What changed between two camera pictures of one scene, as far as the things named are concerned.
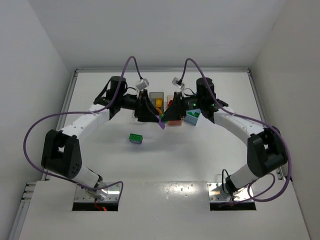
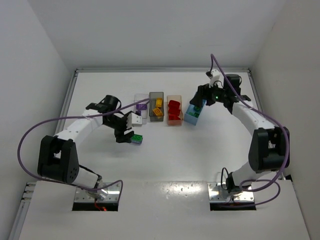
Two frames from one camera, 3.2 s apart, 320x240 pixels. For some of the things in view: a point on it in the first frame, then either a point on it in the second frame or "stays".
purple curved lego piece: [161, 123] to [136, 143]
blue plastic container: [192, 116] stays
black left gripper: [139, 105] to [121, 133]
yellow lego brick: [160, 112] stays
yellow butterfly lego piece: [158, 102] stays
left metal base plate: [108, 194] stays
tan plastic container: [175, 122] stays
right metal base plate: [216, 194] stays
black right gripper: [180, 105] to [202, 92]
